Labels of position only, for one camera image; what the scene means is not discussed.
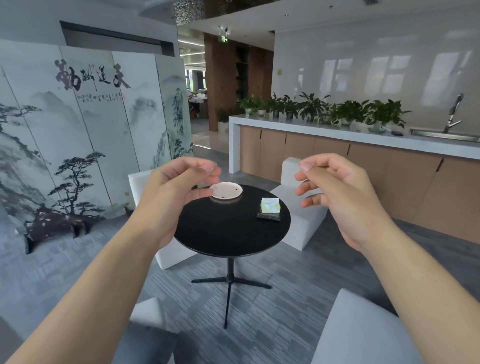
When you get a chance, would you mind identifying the white counter with wooden cabinets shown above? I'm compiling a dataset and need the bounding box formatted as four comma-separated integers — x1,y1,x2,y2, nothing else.
228,114,480,245

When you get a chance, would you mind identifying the person's right hand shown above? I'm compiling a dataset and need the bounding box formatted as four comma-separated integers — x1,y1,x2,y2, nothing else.
294,153,395,253

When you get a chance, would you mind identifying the row of potted green plants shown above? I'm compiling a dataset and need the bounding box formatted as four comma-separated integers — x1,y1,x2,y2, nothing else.
239,91,412,132

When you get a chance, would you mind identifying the steel sink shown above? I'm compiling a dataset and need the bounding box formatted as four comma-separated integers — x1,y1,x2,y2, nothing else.
409,128,480,143

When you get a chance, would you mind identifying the ink landscape folding screen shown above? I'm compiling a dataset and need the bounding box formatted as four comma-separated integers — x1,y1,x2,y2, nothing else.
0,39,195,256

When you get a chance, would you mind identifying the person's left forearm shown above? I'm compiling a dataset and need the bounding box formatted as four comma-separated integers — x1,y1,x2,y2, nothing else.
7,219,174,364

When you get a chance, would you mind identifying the white round plate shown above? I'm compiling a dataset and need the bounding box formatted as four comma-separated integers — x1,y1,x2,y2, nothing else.
211,181,244,200

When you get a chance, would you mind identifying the chrome kitchen faucet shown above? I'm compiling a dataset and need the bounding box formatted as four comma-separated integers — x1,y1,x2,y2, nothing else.
442,93,465,134

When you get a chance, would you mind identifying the green white tissue packet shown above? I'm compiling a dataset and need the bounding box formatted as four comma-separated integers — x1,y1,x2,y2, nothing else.
260,197,281,215

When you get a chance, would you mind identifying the white block chair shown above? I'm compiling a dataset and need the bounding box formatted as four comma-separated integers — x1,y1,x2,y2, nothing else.
128,169,198,270
269,157,329,251

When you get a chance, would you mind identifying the black round pedestal table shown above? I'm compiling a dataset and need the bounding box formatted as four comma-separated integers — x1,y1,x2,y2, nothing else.
174,183,292,330

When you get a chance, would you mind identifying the person's right forearm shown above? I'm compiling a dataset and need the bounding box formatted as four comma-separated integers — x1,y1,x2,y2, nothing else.
355,224,480,364

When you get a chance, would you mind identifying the grey upholstered chair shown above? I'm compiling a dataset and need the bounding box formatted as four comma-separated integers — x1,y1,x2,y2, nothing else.
112,297,179,364
311,287,425,364

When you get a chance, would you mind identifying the dark wooden bookshelf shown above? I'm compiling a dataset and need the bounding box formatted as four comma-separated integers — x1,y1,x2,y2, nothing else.
235,44,250,103

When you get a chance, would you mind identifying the person's left hand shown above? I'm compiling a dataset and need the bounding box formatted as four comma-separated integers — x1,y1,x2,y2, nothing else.
135,157,222,249

